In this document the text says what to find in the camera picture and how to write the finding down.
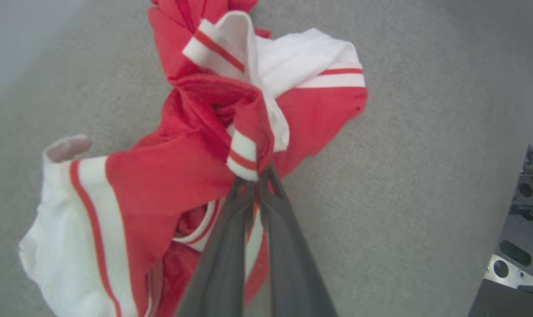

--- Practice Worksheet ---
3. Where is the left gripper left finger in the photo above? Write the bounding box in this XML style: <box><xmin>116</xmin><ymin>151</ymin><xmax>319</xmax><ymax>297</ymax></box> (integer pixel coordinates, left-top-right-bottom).
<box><xmin>177</xmin><ymin>178</ymin><xmax>256</xmax><ymax>317</ymax></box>

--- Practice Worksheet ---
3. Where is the red and white shirt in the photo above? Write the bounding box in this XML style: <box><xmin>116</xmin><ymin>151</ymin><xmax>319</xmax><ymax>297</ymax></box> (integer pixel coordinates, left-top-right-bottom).
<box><xmin>19</xmin><ymin>0</ymin><xmax>368</xmax><ymax>317</ymax></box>

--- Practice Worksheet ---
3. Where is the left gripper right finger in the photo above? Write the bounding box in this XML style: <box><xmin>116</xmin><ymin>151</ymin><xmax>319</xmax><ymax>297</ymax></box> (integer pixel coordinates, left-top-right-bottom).
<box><xmin>258</xmin><ymin>166</ymin><xmax>337</xmax><ymax>317</ymax></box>

